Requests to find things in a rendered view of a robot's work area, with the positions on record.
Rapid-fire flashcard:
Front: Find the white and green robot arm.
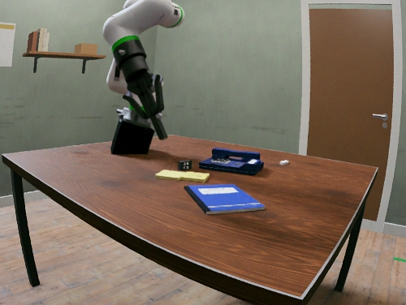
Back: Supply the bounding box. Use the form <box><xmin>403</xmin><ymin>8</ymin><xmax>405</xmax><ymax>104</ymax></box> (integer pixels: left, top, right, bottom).
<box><xmin>103</xmin><ymin>0</ymin><xmax>185</xmax><ymax>128</ymax></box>

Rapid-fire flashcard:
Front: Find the blue desk phone body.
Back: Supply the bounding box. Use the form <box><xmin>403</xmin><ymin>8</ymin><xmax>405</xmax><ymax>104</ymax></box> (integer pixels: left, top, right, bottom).
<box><xmin>199</xmin><ymin>155</ymin><xmax>264</xmax><ymax>175</ymax></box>

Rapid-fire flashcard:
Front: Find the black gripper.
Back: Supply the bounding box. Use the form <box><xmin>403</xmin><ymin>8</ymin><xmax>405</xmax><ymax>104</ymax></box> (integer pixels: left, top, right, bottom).
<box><xmin>121</xmin><ymin>56</ymin><xmax>168</xmax><ymax>140</ymax></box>

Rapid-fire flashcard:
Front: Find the blue notebook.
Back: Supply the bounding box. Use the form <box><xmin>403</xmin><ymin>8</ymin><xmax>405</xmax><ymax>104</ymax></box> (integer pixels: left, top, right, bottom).
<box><xmin>184</xmin><ymin>184</ymin><xmax>265</xmax><ymax>214</ymax></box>

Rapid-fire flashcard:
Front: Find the blue telephone handset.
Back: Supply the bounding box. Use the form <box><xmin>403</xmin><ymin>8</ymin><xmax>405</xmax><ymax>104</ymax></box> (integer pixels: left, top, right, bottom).
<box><xmin>212</xmin><ymin>148</ymin><xmax>261</xmax><ymax>160</ymax></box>

